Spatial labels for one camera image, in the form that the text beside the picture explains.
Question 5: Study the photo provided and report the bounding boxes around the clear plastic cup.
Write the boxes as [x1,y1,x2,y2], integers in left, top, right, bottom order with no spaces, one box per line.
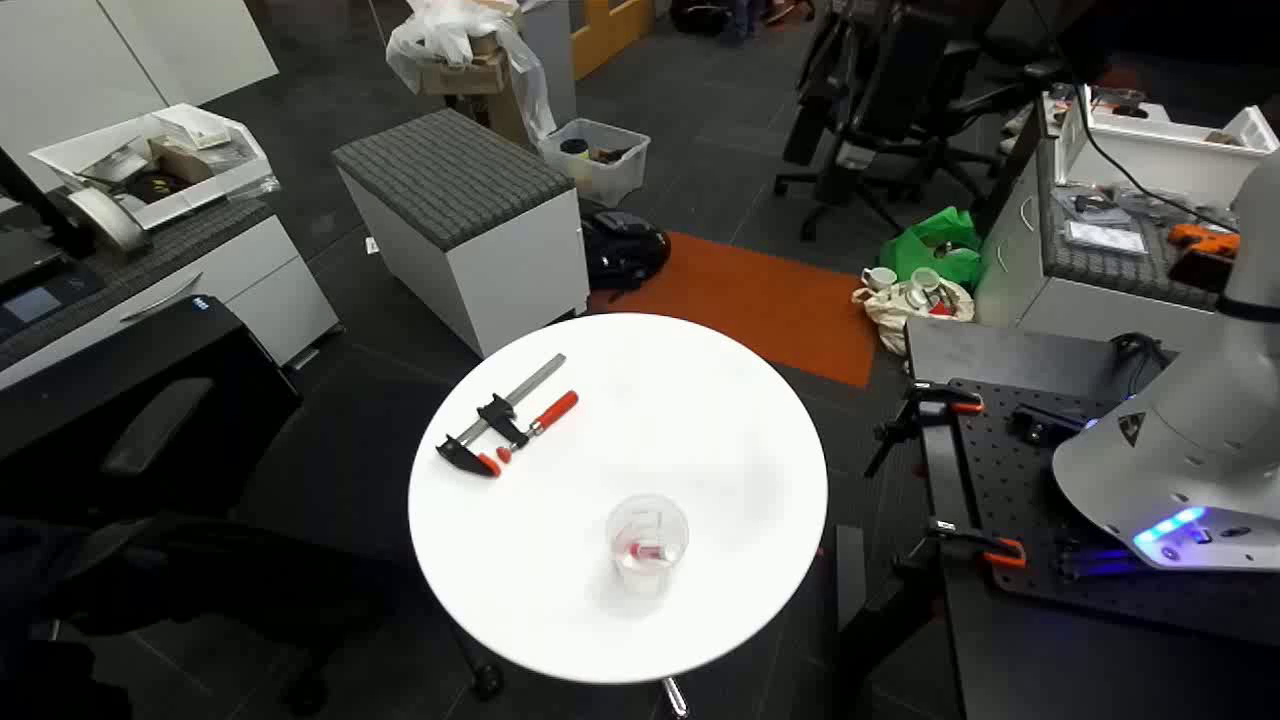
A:
[606,495,689,614]

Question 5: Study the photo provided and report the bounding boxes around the pink marker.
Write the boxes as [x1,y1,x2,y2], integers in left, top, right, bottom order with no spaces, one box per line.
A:
[629,542,664,562]

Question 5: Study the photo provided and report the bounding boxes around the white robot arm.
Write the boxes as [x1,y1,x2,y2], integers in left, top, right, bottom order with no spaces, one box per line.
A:
[1053,158,1280,573]

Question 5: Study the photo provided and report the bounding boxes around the round white table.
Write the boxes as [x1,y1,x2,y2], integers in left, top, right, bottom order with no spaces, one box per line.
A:
[410,314,828,685]

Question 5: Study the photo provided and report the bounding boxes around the orange black bar clamp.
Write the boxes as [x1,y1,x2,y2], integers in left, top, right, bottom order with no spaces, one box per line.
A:
[435,353,582,482]

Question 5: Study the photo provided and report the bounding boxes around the grey top white cabinet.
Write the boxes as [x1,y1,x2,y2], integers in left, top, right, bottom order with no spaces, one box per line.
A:
[333,109,589,357]

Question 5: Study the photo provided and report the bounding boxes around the clear plastic bin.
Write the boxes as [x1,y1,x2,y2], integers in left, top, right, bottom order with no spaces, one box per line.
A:
[541,115,652,209]

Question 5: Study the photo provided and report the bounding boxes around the orange clamp far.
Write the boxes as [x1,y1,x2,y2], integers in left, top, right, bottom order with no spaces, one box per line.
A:
[863,382,987,477]

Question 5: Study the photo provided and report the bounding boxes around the green bag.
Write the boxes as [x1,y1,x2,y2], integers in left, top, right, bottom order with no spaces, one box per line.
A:
[879,205,986,289]

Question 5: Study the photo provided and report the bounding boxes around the black perforated mounting board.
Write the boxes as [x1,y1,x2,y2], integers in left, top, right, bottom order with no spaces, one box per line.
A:
[954,382,1280,649]

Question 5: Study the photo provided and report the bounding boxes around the orange clamp near table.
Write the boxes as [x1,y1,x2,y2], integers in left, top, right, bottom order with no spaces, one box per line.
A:
[901,518,1027,573]

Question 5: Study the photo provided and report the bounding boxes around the black office chair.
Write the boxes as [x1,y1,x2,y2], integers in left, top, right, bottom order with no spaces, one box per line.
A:
[0,297,445,720]

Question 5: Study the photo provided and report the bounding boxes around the white printer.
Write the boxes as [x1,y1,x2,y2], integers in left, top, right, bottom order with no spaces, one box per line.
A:
[38,106,276,234]

